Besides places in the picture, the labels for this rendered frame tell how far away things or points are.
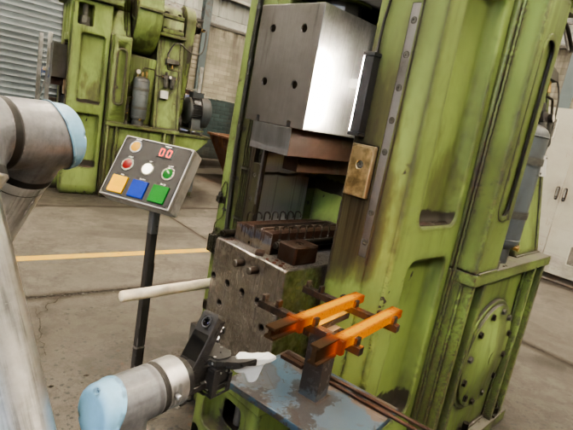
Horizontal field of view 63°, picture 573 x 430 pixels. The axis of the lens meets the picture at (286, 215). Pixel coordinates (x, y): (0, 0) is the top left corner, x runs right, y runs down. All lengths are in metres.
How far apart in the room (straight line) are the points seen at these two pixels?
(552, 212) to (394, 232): 5.25
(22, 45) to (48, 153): 8.52
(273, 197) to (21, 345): 1.38
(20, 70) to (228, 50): 4.08
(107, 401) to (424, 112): 1.13
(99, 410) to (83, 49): 5.76
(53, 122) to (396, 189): 1.02
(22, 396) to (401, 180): 1.14
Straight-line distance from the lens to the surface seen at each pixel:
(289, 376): 1.48
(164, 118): 6.55
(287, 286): 1.58
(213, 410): 2.09
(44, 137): 0.85
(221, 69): 10.74
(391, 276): 1.55
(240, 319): 1.74
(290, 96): 1.63
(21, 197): 0.93
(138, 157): 2.08
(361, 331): 1.19
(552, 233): 6.69
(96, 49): 6.40
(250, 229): 1.75
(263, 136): 1.71
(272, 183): 1.96
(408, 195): 1.49
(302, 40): 1.64
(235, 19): 11.10
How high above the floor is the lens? 1.40
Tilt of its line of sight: 12 degrees down
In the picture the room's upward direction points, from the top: 10 degrees clockwise
